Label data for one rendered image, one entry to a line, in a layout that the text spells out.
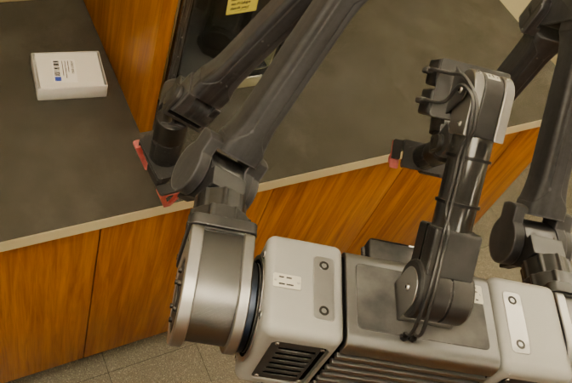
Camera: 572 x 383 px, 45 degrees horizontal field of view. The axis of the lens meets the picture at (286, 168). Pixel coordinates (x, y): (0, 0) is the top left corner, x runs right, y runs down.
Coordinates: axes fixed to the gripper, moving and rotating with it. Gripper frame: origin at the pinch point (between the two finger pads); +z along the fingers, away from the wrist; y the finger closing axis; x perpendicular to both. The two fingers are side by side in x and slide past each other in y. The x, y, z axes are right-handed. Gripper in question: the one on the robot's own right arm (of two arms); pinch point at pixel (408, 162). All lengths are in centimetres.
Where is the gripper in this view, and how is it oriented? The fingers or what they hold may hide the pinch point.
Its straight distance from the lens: 168.7
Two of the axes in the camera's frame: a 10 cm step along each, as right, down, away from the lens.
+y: -9.6, -2.0, -1.9
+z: -2.2, 1.4, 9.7
